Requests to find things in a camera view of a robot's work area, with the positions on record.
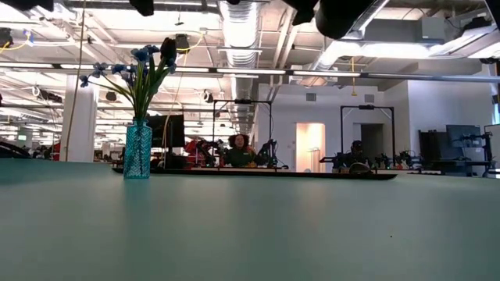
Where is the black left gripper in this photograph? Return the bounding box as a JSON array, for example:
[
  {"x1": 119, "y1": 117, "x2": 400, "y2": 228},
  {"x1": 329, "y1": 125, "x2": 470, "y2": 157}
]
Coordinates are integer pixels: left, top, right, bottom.
[{"x1": 130, "y1": 0, "x2": 155, "y2": 17}]

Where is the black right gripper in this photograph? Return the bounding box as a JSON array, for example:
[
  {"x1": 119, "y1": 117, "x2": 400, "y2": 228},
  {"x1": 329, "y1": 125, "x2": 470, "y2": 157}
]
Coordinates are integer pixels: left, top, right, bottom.
[{"x1": 284, "y1": 0, "x2": 320, "y2": 27}]

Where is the black artificial tulip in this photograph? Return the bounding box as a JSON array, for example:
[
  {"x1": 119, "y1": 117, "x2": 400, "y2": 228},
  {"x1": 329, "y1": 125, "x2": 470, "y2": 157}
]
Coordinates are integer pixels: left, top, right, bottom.
[{"x1": 150, "y1": 37, "x2": 178, "y2": 118}]

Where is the blue textured glass vase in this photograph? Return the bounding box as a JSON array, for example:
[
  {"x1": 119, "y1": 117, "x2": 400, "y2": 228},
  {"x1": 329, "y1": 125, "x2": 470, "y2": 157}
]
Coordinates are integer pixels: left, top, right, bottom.
[{"x1": 123, "y1": 119, "x2": 153, "y2": 180}]

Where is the ceiling light strip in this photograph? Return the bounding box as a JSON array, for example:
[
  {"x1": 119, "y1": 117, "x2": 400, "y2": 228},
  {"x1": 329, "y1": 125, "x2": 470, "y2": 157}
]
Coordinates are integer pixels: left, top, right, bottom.
[
  {"x1": 5, "y1": 62, "x2": 55, "y2": 69},
  {"x1": 138, "y1": 66, "x2": 211, "y2": 73},
  {"x1": 216, "y1": 68, "x2": 287, "y2": 76},
  {"x1": 59, "y1": 64, "x2": 134, "y2": 72},
  {"x1": 291, "y1": 70, "x2": 362, "y2": 78}
]

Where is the grey ceiling air unit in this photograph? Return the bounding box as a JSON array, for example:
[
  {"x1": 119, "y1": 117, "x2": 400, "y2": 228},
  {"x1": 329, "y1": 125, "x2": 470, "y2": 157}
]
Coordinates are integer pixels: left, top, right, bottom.
[{"x1": 365, "y1": 17, "x2": 446, "y2": 44}]

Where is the white pillar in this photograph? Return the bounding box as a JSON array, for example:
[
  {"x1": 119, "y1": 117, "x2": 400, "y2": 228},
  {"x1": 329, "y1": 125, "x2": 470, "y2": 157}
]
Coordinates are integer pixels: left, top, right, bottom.
[{"x1": 58, "y1": 73, "x2": 99, "y2": 163}]

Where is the black monitor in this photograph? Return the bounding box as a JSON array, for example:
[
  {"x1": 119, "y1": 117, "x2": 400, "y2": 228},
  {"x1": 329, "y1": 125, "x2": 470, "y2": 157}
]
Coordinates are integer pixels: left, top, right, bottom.
[{"x1": 146, "y1": 114, "x2": 185, "y2": 148}]

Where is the orange lit doorway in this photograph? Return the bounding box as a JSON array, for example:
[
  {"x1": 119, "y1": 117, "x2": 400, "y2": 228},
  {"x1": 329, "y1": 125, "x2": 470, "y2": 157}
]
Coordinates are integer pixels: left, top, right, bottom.
[{"x1": 295, "y1": 123, "x2": 327, "y2": 173}]

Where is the person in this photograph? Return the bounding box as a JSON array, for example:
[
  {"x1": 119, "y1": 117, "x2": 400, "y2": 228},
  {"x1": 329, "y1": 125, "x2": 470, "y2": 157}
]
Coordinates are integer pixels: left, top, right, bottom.
[
  {"x1": 223, "y1": 133, "x2": 258, "y2": 169},
  {"x1": 348, "y1": 140, "x2": 367, "y2": 165}
]

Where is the black cabinet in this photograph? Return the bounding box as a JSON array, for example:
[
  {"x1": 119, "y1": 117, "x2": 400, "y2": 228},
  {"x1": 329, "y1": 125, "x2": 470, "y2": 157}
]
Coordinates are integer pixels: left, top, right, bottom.
[{"x1": 418, "y1": 130, "x2": 448, "y2": 161}]

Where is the dark desk monitor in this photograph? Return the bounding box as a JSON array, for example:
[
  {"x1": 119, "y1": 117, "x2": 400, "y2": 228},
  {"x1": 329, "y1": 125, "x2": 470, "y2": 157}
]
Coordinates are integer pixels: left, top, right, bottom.
[{"x1": 445, "y1": 124, "x2": 482, "y2": 148}]

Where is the white board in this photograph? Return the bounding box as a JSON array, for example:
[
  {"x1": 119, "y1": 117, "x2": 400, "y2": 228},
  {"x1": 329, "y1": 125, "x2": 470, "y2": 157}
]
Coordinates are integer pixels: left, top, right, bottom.
[{"x1": 484, "y1": 123, "x2": 500, "y2": 157}]

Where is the green table mat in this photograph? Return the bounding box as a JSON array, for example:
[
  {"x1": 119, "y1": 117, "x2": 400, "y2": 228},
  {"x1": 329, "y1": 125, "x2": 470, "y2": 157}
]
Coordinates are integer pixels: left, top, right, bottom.
[{"x1": 0, "y1": 158, "x2": 500, "y2": 281}]

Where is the silver round ventilation duct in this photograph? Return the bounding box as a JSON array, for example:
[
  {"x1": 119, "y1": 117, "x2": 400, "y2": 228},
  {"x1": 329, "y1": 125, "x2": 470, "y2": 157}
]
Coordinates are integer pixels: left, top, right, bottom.
[
  {"x1": 217, "y1": 0, "x2": 262, "y2": 148},
  {"x1": 310, "y1": 0, "x2": 391, "y2": 73}
]

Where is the black ceiling cord reel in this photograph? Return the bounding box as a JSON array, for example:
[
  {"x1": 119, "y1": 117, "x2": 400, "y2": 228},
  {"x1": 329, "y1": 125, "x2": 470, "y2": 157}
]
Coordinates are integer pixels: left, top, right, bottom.
[{"x1": 174, "y1": 34, "x2": 191, "y2": 54}]

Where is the yellow hanging cord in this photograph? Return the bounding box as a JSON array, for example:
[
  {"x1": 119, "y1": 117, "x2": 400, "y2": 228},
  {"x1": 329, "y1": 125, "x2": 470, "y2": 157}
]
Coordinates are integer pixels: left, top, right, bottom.
[{"x1": 64, "y1": 0, "x2": 87, "y2": 163}]

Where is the black metal frame stand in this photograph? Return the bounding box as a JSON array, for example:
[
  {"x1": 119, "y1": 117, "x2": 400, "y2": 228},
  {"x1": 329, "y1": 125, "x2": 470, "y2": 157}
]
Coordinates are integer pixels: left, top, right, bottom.
[
  {"x1": 212, "y1": 99, "x2": 273, "y2": 157},
  {"x1": 339, "y1": 104, "x2": 395, "y2": 165}
]

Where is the black aluminium table frame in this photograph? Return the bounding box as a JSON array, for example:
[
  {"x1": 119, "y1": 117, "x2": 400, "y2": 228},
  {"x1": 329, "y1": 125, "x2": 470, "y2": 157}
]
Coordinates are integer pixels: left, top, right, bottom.
[{"x1": 112, "y1": 166, "x2": 398, "y2": 181}]

